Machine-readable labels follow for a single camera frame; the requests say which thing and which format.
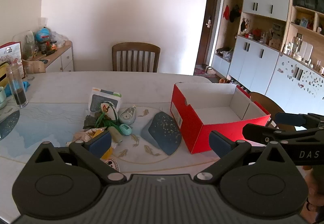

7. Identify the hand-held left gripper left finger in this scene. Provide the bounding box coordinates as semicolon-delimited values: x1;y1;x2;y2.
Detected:
33;132;127;185

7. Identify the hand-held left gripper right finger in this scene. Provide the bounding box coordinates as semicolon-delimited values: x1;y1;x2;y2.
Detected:
194;130;297;185

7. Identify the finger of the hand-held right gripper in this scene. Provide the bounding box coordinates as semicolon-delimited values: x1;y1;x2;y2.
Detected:
275;112;314;129
242;123;317;147

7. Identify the beige tube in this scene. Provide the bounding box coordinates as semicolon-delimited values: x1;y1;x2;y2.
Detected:
108;126;123;145

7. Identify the dark green packet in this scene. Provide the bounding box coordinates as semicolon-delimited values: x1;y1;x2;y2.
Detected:
83;114;102;130

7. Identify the green cord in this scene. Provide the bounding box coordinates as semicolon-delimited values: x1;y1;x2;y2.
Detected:
95;111;122;135

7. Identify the round face sticker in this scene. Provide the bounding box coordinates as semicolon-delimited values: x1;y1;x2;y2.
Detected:
104;157;120;172

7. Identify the red shoe box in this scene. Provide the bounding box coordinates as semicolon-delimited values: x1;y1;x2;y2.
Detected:
170;82;271;155

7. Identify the small teal device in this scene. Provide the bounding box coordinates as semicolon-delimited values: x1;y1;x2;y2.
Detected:
119;124;132;136

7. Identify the mint white tape dispenser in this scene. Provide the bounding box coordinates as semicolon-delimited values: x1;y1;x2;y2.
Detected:
118;105;137;125

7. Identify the white wipes pack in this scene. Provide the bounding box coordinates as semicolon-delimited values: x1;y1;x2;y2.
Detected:
88;87;122;113

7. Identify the blue speckled pouch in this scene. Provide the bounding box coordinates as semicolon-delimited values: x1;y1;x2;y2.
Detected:
140;111;183;156

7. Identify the wooden round-back chair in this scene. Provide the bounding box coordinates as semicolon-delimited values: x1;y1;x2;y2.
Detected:
249;92;296;131

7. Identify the patterned doorway rug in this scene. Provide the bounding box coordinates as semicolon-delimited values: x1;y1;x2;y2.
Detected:
194;65;215;76

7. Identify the white wooden sideboard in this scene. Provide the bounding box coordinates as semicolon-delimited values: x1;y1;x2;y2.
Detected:
33;40;74;73

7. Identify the blue cloth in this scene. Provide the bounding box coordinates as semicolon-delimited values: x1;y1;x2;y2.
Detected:
4;81;31;97

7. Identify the glass bottle with dark contents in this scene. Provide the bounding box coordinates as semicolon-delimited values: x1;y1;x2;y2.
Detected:
6;63;29;108

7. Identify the wooden slat-back chair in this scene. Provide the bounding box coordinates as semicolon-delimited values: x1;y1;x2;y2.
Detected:
112;42;161;73

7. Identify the mint cup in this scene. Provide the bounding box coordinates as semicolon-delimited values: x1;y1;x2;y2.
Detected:
0;87;7;110

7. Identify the clear plastic bag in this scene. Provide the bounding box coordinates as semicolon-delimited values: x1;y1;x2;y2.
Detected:
51;32;69;47

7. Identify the yellow box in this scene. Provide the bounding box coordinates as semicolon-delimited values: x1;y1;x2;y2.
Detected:
0;62;9;88

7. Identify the black hat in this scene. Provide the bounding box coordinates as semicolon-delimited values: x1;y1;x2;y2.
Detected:
229;4;241;22

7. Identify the blue globe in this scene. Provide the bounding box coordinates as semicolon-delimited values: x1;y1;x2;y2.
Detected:
35;27;52;42

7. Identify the red white printed box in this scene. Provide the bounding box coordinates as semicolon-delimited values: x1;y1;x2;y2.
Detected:
0;41;22;63

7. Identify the white wooden wall cabinet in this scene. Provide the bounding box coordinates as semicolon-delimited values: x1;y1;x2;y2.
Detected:
211;0;324;123

